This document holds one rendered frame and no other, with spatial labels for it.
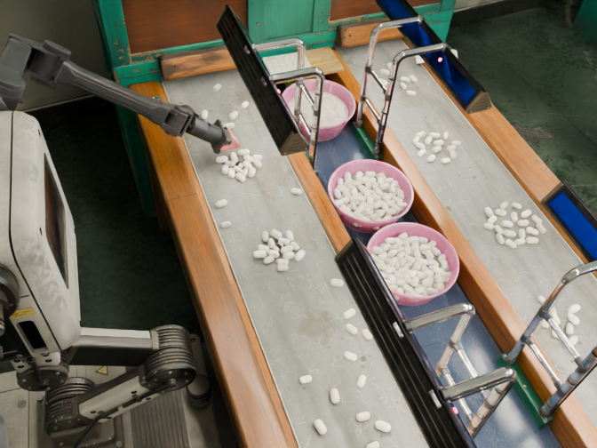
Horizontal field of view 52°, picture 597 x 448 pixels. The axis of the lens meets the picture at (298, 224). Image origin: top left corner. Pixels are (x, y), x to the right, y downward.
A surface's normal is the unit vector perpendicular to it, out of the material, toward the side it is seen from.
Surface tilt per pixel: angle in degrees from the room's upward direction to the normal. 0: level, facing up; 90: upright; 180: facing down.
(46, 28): 90
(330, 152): 0
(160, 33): 90
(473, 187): 0
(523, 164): 0
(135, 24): 90
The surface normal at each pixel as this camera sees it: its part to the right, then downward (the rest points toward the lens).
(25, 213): 0.53, -0.64
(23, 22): 0.43, 0.71
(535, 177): 0.05, -0.64
